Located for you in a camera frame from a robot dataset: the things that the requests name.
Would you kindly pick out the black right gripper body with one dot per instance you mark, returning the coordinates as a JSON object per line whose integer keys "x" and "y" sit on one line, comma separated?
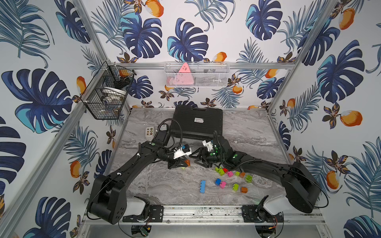
{"x": 208, "y": 157}

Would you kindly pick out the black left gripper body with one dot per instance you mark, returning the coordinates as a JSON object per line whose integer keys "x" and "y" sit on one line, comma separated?
{"x": 176, "y": 160}

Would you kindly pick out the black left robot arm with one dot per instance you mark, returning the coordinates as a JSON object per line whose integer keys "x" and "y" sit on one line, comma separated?
{"x": 108, "y": 199}

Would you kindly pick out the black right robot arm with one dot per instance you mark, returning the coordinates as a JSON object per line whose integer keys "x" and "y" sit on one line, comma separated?
{"x": 301, "y": 189}

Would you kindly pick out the green lego brick cluster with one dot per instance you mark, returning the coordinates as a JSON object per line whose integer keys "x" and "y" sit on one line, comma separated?
{"x": 220, "y": 171}

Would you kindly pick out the long blue lego brick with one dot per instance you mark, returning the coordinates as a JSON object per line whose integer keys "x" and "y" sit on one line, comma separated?
{"x": 202, "y": 186}

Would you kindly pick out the small blue lego brick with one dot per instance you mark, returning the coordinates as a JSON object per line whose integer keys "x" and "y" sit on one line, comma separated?
{"x": 218, "y": 182}

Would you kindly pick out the pink lego brick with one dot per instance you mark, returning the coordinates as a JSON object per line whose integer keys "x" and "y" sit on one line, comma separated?
{"x": 222, "y": 185}

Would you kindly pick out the green lego brick front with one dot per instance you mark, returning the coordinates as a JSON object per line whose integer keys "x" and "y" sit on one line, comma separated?
{"x": 235, "y": 187}

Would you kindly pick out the green lego brick right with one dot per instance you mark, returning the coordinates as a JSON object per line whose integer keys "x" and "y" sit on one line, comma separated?
{"x": 248, "y": 178}

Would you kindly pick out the black plastic tool case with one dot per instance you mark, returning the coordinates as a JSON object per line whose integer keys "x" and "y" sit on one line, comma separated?
{"x": 196, "y": 123}

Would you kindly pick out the white button control box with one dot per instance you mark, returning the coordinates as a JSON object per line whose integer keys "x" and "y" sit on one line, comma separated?
{"x": 149, "y": 133}

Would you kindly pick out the pink triangle object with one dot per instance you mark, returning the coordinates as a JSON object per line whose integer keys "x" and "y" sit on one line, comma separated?
{"x": 184, "y": 77}

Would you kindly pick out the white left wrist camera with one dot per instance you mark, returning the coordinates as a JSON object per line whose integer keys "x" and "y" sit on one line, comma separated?
{"x": 184, "y": 150}

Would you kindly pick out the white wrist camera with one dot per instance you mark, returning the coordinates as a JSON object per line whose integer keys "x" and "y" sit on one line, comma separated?
{"x": 208, "y": 145}
{"x": 184, "y": 150}

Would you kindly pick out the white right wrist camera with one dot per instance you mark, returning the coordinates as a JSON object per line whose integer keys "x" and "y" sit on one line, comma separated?
{"x": 208, "y": 145}

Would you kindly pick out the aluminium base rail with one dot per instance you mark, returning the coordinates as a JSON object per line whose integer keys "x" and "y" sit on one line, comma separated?
{"x": 221, "y": 215}

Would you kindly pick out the black wire basket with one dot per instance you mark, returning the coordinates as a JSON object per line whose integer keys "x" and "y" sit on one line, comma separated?
{"x": 107, "y": 92}

